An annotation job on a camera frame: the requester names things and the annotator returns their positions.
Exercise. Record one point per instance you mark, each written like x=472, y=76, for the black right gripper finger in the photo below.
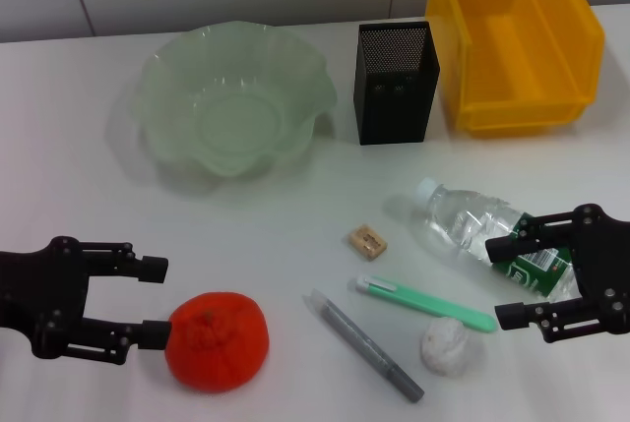
x=512, y=316
x=502, y=249

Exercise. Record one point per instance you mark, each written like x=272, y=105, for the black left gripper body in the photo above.
x=44, y=294

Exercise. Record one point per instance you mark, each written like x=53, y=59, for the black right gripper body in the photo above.
x=605, y=264

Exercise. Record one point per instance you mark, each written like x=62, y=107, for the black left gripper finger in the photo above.
x=150, y=269
x=152, y=334

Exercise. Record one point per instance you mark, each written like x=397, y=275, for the clear green-label water bottle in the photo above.
x=458, y=220

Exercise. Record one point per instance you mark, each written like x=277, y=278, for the orange fruit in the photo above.
x=216, y=343

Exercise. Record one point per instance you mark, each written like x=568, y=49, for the white paper ball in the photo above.
x=448, y=348

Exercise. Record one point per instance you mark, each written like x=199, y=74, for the mint green utility knife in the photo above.
x=423, y=301

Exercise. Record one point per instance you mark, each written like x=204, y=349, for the beige eraser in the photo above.
x=366, y=243

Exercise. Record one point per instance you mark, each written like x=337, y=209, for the grey marker pen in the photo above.
x=364, y=345

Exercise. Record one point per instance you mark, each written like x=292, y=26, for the pale green wavy fruit bowl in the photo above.
x=231, y=112

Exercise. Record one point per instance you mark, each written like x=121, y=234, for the black mesh pen holder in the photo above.
x=394, y=107

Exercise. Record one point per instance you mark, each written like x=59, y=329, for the yellow plastic bin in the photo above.
x=522, y=73

